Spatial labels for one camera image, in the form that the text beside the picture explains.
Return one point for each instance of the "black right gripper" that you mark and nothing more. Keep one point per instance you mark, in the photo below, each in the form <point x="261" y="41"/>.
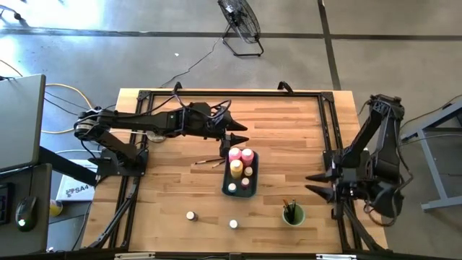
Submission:
<point x="350" y="180"/>

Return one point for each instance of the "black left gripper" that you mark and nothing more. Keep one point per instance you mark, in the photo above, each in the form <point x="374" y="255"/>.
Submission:
<point x="209" y="121"/>

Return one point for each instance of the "pink paint bottle white cap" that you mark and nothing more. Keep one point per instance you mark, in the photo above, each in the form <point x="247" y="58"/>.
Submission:
<point x="247" y="156"/>
<point x="234" y="154"/>

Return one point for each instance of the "large yellow paint bottle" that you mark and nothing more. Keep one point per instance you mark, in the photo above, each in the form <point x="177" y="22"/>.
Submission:
<point x="236" y="168"/>

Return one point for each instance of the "small yellow paint bottle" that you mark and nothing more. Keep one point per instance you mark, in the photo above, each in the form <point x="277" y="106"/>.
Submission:
<point x="248" y="170"/>

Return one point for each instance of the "black paintbrush silver ferrule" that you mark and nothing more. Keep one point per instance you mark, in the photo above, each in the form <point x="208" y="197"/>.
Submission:
<point x="209" y="161"/>

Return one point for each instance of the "thin brown paintbrush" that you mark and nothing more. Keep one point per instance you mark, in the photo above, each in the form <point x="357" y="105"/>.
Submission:
<point x="289" y="209"/>

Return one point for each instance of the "black paintbrush orange tip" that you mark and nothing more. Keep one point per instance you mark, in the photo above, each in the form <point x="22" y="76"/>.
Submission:
<point x="288" y="213"/>

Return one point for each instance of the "small maroon paint bottle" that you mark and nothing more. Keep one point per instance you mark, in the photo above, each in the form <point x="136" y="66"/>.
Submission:
<point x="245" y="182"/>

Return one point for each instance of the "small teal paint bottle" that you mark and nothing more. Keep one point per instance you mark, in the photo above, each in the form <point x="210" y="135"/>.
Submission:
<point x="231" y="187"/>

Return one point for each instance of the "teal plastic bin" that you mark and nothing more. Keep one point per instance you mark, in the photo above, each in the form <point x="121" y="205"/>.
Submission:
<point x="240" y="194"/>

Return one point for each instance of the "small blue paint bottle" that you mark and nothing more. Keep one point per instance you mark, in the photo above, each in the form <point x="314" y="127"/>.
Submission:
<point x="233" y="224"/>

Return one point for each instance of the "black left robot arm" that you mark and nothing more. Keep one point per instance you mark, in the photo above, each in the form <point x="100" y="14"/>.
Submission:
<point x="144" y="121"/>

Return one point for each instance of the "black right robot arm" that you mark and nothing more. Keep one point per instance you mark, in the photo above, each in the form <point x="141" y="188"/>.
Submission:
<point x="386" y="159"/>

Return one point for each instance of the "green cup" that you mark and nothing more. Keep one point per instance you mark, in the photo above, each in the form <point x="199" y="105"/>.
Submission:
<point x="300" y="218"/>

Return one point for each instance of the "small white jar left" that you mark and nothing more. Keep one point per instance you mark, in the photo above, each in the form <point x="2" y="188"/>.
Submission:
<point x="190" y="216"/>

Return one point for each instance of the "grey metal table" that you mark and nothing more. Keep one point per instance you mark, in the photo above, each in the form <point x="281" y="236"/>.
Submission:
<point x="435" y="173"/>

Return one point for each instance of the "black floor fan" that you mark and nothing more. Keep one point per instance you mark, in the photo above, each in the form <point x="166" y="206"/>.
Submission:
<point x="240" y="18"/>

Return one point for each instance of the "white cardboard box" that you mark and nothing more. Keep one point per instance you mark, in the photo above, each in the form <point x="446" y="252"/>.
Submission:
<point x="77" y="189"/>

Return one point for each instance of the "black metal bar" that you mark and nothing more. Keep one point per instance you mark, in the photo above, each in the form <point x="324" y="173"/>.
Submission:
<point x="68" y="167"/>

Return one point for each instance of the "yellow round object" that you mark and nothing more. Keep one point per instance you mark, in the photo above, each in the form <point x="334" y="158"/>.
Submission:
<point x="56" y="208"/>

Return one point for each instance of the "black desk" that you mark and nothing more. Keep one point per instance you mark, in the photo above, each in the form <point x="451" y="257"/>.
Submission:
<point x="43" y="187"/>

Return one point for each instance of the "grey monitor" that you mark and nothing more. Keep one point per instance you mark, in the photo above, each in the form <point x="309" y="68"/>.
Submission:
<point x="19" y="122"/>

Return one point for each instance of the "black computer mouse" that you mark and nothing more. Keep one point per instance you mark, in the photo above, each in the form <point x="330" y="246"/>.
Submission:
<point x="26" y="213"/>

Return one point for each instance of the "black keyboard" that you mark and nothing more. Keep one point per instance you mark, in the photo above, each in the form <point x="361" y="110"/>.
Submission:
<point x="3" y="202"/>

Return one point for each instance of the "silver bracket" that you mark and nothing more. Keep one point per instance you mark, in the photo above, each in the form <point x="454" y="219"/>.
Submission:
<point x="335" y="257"/>
<point x="133" y="256"/>

